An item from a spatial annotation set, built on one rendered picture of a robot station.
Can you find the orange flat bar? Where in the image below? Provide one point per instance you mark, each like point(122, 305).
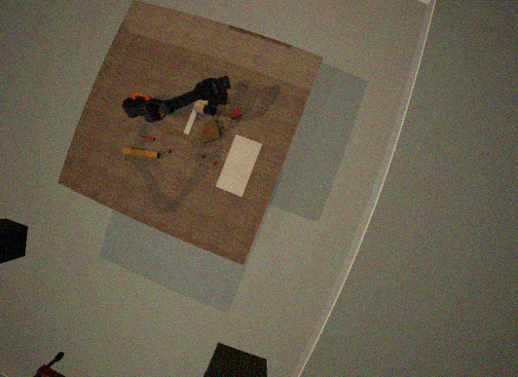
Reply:
point(141, 152)

